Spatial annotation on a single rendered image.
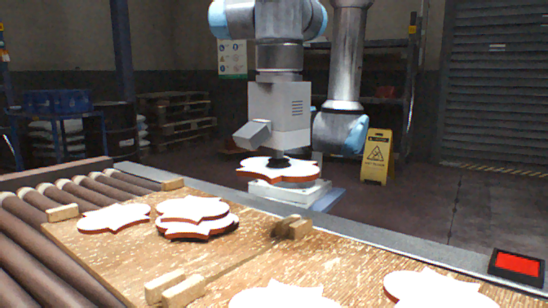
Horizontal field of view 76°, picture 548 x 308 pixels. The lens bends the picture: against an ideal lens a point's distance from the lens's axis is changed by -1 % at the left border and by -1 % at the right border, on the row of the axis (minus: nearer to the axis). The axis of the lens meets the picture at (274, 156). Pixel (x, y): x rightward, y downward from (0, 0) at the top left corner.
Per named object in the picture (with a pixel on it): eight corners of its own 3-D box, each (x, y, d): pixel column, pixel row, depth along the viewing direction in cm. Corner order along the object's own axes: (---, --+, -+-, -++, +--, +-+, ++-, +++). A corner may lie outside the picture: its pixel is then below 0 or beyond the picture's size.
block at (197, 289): (198, 289, 51) (197, 272, 50) (206, 294, 50) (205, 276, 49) (161, 310, 46) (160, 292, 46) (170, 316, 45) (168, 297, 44)
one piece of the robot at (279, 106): (218, 58, 55) (222, 160, 59) (257, 56, 49) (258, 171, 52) (276, 59, 63) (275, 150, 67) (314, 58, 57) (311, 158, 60)
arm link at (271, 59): (278, 42, 51) (243, 46, 57) (278, 75, 53) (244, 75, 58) (312, 45, 56) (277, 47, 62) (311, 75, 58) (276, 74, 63)
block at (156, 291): (180, 283, 52) (179, 266, 52) (187, 288, 51) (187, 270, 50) (143, 301, 48) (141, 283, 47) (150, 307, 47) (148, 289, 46)
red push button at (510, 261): (497, 258, 63) (497, 251, 63) (537, 269, 59) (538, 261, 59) (492, 273, 58) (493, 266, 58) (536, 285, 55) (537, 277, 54)
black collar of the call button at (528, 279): (492, 255, 64) (493, 246, 64) (543, 268, 60) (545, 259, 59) (486, 274, 58) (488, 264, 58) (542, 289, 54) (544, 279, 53)
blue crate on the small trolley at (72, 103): (55, 109, 367) (53, 89, 362) (95, 110, 355) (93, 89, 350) (22, 113, 331) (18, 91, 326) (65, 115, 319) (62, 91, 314)
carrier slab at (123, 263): (184, 190, 98) (183, 184, 98) (304, 234, 72) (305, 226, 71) (41, 231, 73) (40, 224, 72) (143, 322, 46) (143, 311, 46)
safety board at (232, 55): (218, 78, 631) (216, 24, 610) (247, 79, 601) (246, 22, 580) (217, 78, 629) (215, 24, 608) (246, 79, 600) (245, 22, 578)
